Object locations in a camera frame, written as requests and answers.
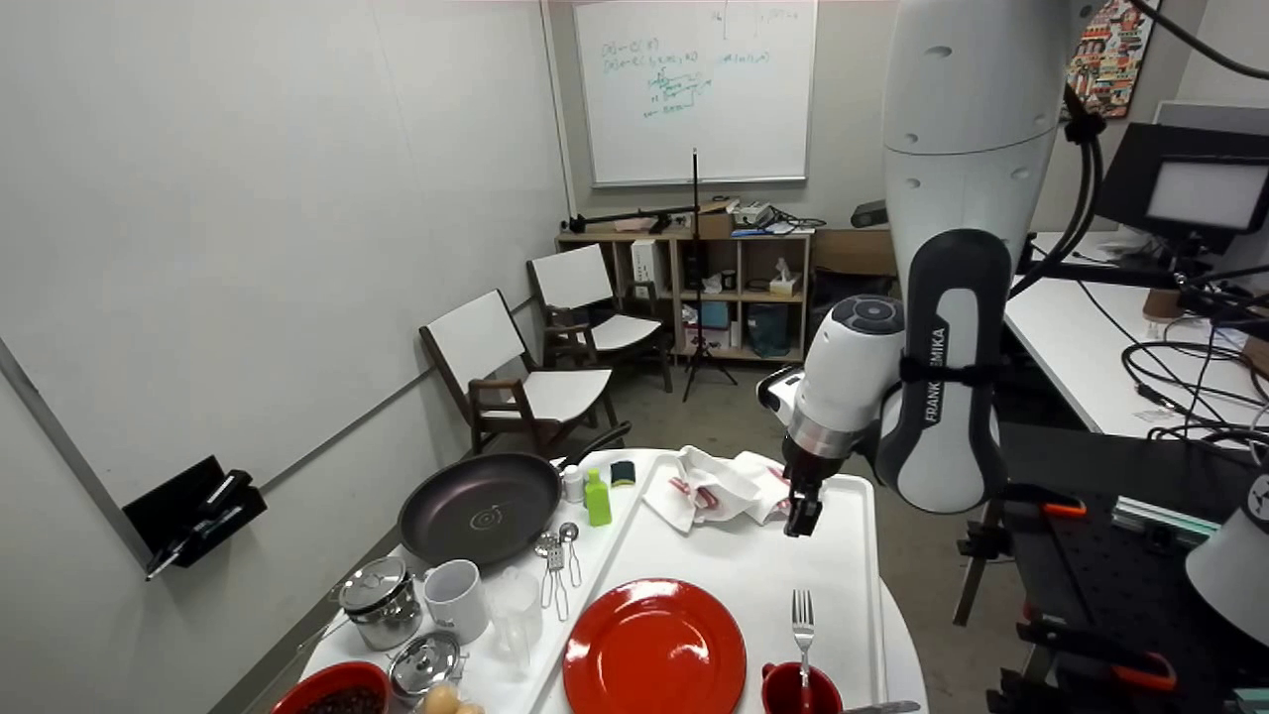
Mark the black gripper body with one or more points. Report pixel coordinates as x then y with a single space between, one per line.
803 475

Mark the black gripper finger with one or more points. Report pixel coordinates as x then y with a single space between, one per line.
793 519
809 519

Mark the red plate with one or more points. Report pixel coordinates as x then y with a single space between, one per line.
655 648

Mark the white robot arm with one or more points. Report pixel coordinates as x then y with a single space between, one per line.
909 384

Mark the white serving tray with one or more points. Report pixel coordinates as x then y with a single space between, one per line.
753 574

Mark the silver fork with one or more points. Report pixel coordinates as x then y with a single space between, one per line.
803 639

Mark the white red-striped cloth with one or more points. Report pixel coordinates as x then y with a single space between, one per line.
694 491

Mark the red cup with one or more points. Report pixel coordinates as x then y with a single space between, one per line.
790 688

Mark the wooden shelf unit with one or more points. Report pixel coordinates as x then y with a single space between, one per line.
753 295

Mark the green small bottle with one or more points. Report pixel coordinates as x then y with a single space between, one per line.
597 503

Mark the cardboard box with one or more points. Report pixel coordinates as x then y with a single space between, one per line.
853 252

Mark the metal measuring spoons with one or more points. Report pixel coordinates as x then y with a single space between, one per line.
561 569

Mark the white chair near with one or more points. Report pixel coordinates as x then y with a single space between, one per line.
499 392

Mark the white chair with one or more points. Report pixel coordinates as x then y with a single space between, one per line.
584 320
499 392

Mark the black tripod stand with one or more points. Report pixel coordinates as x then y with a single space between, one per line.
694 273

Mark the white chair far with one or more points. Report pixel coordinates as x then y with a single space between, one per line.
584 320

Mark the clear glass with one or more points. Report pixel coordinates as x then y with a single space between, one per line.
516 616

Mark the black frying pan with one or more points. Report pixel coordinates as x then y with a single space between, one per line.
483 511

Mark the white desk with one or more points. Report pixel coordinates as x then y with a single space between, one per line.
1131 375

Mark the white mug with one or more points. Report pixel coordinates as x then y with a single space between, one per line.
453 598

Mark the small metal tin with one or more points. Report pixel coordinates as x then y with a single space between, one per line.
424 661

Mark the metal jar with lid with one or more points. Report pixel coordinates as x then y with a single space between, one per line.
383 605

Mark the red bowl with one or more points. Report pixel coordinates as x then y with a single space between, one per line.
345 688

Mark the black monitor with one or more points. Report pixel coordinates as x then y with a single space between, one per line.
1187 184

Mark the orange-handled clamp upper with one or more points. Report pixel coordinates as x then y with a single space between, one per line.
1009 512

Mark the orange-handled clamp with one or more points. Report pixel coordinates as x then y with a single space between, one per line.
1009 512
1119 661

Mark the orange-handled clamp lower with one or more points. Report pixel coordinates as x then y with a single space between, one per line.
1119 661

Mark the whiteboard on wall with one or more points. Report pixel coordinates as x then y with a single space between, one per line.
708 90

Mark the colourful wall poster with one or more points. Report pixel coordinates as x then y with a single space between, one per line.
1109 59

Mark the black wall-mounted holder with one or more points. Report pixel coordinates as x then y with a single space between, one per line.
193 512

